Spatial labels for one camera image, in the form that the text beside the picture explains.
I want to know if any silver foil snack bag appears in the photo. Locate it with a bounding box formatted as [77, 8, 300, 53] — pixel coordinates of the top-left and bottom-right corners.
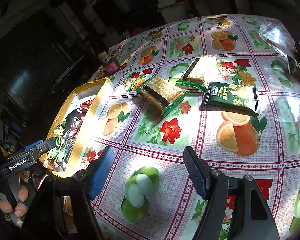
[58, 107, 82, 166]

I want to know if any red snack packet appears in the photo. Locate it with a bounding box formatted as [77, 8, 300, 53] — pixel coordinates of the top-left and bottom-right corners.
[80, 99, 93, 116]

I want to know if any dark green biscuit packet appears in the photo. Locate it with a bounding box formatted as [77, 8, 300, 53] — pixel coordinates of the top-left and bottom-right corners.
[203, 82, 260, 116]

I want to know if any green-edged clear cracker pack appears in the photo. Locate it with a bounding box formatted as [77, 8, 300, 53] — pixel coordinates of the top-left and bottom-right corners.
[136, 74, 189, 117]

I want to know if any person's left hand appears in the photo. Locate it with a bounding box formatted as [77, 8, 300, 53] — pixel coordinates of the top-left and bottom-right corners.
[0, 184, 31, 228]

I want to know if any yellow cardboard box tray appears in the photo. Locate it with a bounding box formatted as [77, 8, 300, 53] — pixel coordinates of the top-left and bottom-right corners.
[40, 77, 114, 178]

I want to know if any floral fruit-print tablecloth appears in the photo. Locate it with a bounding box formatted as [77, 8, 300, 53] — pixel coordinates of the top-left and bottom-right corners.
[39, 13, 300, 240]

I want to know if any dark jar with pink label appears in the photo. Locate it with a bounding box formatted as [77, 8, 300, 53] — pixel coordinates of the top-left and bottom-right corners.
[98, 51, 121, 75]

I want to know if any clear plastic bag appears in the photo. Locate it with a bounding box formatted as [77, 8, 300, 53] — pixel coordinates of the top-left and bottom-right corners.
[259, 18, 297, 58]

